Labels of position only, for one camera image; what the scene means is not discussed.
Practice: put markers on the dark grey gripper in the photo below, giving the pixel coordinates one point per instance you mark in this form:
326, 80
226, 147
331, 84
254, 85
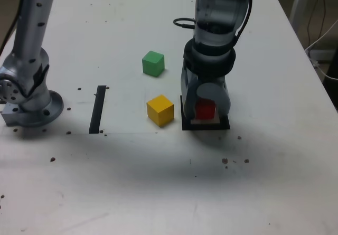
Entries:
212, 79

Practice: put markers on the red cube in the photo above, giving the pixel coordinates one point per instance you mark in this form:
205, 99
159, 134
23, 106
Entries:
205, 111

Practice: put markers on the yellow cube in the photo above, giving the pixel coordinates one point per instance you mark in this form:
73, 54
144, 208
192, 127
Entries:
159, 111

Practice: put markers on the green cube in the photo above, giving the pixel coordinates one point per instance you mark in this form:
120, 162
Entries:
152, 64

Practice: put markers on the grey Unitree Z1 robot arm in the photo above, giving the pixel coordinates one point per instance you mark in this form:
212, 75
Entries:
31, 34

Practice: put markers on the black tape square outline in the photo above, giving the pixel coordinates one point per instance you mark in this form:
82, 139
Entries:
206, 127

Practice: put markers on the black tape strip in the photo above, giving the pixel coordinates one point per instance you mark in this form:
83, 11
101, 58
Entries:
97, 111

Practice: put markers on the grey power strip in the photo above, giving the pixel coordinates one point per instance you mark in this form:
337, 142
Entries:
324, 55

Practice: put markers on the white metal frame leg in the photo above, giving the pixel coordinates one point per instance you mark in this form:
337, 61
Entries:
297, 2

